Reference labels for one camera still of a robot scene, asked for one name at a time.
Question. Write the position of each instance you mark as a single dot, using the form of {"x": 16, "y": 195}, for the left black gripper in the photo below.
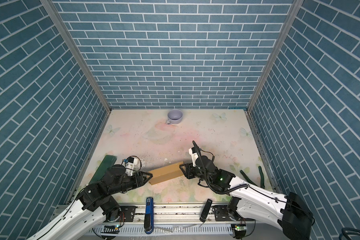
{"x": 141, "y": 178}

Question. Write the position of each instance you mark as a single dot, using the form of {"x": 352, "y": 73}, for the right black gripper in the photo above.
{"x": 189, "y": 168}

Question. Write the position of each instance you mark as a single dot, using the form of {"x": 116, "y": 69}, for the brown cardboard box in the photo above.
{"x": 166, "y": 173}

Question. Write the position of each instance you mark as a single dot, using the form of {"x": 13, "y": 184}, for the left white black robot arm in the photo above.
{"x": 93, "y": 205}

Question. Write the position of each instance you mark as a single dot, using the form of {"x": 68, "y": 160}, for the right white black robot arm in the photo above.
{"x": 289, "y": 213}

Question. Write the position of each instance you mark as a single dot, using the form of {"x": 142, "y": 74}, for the green rectangular block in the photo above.
{"x": 107, "y": 162}

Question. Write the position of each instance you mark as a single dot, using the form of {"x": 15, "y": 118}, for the black handheld device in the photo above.
{"x": 205, "y": 211}

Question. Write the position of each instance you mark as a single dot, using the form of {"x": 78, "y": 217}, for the blue black handheld tool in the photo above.
{"x": 149, "y": 216}

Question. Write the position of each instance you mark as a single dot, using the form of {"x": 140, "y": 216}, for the lavender ceramic cup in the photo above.
{"x": 174, "y": 116}

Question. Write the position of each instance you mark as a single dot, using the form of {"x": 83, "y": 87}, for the left green controller board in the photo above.
{"x": 110, "y": 230}

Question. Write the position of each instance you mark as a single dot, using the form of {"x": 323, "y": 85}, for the green controller board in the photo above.
{"x": 239, "y": 228}
{"x": 110, "y": 230}

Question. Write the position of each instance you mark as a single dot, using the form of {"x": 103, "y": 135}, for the right green controller board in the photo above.
{"x": 239, "y": 228}

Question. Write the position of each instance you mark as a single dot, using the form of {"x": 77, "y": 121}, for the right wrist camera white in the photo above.
{"x": 194, "y": 155}

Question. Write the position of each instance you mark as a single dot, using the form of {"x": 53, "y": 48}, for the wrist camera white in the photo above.
{"x": 194, "y": 155}
{"x": 132, "y": 164}

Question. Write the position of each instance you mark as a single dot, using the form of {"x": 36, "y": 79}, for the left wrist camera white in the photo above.
{"x": 132, "y": 164}

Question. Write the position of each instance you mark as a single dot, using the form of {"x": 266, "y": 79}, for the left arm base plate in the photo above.
{"x": 126, "y": 213}

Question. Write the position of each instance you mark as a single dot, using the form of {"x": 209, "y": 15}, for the aluminium front rail frame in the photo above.
{"x": 180, "y": 214}

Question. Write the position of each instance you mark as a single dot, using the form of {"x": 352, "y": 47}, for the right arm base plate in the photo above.
{"x": 222, "y": 214}

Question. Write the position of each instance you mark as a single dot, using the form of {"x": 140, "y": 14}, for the white slotted cable duct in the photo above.
{"x": 165, "y": 230}

